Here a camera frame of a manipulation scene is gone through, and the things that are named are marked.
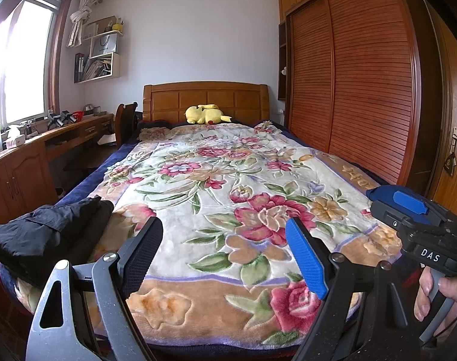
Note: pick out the stack of books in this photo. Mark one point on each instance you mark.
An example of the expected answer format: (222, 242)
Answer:
(98, 67)

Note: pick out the person's right hand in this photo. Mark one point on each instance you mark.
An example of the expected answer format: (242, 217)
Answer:
(454, 297)

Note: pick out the wooden chair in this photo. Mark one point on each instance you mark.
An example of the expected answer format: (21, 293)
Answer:
(125, 124)

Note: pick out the yellow plush toy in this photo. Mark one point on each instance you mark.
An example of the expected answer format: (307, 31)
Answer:
(202, 114)

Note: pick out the wooden slatted wardrobe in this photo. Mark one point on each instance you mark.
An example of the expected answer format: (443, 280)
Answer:
(363, 82)

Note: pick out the black folded garment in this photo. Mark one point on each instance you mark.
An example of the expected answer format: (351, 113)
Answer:
(44, 233)

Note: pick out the white wall shelf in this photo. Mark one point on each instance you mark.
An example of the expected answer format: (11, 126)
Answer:
(115, 66)

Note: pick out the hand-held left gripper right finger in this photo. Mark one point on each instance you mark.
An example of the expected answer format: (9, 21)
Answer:
(307, 255)

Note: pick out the black binders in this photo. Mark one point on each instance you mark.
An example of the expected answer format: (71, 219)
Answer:
(79, 67)

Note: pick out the wooden bed headboard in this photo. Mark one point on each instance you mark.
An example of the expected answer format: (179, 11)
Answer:
(232, 99)

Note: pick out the white paper bag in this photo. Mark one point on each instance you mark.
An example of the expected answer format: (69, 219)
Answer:
(104, 45)

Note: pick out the wooden desk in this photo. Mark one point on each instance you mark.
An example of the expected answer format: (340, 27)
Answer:
(21, 173)

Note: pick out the white tissue box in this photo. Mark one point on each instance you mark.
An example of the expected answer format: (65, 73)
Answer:
(14, 139)

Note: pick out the tied beige curtain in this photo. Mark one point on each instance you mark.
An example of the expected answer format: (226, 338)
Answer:
(79, 18)

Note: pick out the window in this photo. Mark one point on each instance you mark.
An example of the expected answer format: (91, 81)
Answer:
(25, 64)

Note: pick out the wooden door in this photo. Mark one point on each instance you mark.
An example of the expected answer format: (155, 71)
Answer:
(450, 101)

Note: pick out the metal pot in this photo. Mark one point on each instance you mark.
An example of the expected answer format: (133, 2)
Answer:
(93, 109)

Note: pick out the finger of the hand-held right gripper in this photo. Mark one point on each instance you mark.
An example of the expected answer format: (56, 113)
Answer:
(410, 203)
(392, 216)

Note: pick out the hanging key tag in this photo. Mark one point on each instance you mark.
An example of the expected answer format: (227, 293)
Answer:
(449, 163)

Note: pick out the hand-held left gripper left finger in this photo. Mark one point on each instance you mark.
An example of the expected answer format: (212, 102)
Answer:
(143, 255)

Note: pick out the yellow cup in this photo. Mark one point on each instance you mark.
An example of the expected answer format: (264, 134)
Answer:
(117, 28)

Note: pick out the floral blanket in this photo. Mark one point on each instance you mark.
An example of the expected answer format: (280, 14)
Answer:
(221, 180)

